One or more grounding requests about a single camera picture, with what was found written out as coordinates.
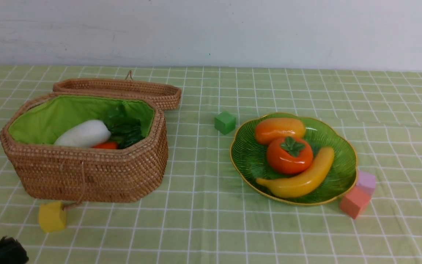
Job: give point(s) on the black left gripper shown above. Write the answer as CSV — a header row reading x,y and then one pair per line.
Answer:
x,y
12,252

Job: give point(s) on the white toy radish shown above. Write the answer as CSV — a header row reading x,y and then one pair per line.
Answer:
x,y
117,126

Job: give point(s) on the orange toy carrot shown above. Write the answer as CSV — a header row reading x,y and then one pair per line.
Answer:
x,y
106,145

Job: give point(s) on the orange toy mango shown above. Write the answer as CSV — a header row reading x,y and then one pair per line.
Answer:
x,y
269,129

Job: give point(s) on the orange toy persimmon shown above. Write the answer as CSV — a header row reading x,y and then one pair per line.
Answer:
x,y
289,155

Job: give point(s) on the yellow toy banana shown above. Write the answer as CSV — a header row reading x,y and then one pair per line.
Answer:
x,y
304,183

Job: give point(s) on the yellow foam cube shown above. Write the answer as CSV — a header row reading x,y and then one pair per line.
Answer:
x,y
52,217

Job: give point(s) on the woven wicker basket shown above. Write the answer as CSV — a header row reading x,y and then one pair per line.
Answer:
x,y
47,171

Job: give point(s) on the green checkered tablecloth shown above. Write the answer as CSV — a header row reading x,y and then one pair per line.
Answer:
x,y
203,212

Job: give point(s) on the wicker basket lid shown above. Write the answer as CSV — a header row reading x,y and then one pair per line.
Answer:
x,y
165,97

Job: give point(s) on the green foam cube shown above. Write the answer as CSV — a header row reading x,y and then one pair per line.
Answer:
x,y
225,122

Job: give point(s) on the green glass leaf plate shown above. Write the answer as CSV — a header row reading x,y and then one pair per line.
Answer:
x,y
249,159

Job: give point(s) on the red foam cube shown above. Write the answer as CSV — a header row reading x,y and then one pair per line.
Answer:
x,y
355,202

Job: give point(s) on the pink foam cube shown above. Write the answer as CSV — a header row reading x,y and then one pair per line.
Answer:
x,y
366,182

